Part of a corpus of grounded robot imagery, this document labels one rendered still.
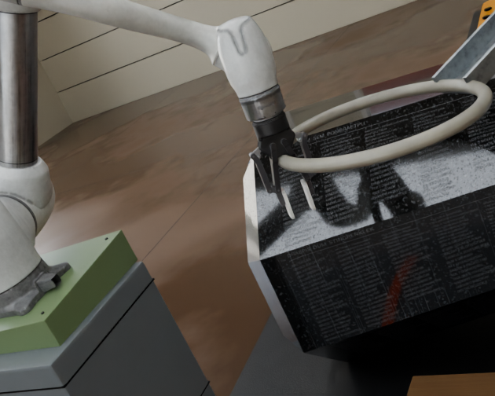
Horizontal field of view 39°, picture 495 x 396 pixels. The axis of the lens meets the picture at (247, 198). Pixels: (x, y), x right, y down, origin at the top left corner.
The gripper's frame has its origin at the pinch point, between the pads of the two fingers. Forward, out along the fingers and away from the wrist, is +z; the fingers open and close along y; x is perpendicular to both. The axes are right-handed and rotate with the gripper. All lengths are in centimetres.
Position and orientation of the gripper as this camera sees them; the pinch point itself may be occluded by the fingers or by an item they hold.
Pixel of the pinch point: (298, 199)
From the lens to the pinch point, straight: 155.3
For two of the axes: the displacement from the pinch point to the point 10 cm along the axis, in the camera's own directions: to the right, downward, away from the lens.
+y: 9.2, -3.8, 0.7
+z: 3.4, 8.9, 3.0
